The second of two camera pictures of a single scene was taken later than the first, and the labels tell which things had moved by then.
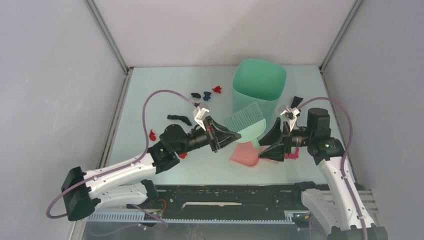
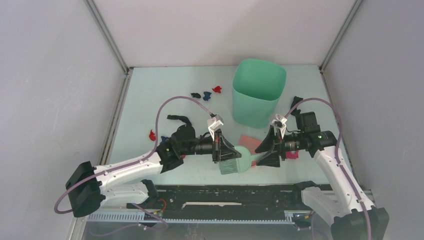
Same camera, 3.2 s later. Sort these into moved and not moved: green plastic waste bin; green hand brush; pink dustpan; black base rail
Moved: green hand brush
Not moved: green plastic waste bin; black base rail; pink dustpan
